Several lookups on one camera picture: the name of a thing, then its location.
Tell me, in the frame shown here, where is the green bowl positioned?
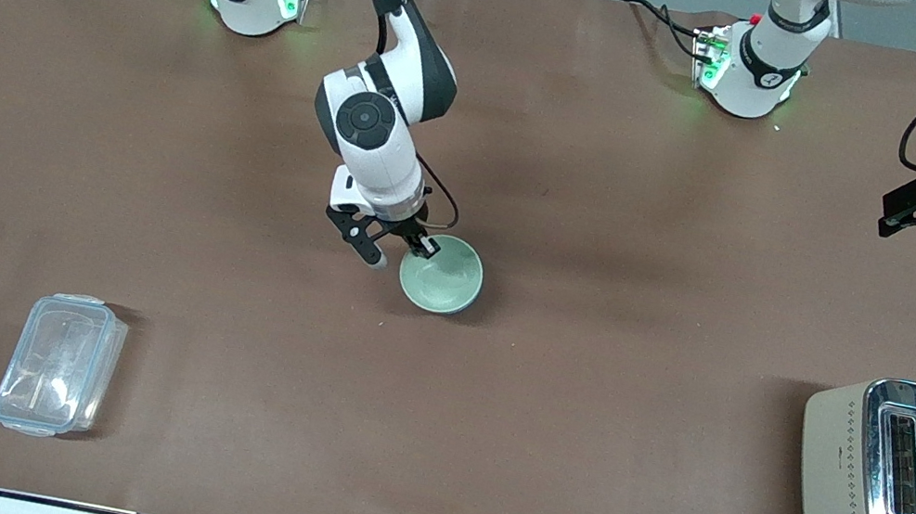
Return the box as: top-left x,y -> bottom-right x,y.
393,227 -> 491,322

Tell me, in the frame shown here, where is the brown table cover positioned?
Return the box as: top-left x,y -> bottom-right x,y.
0,0 -> 916,514

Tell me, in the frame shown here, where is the clear plastic food container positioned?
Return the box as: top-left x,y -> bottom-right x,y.
0,282 -> 134,451

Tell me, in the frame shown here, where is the black base cable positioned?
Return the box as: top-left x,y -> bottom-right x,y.
613,0 -> 710,60

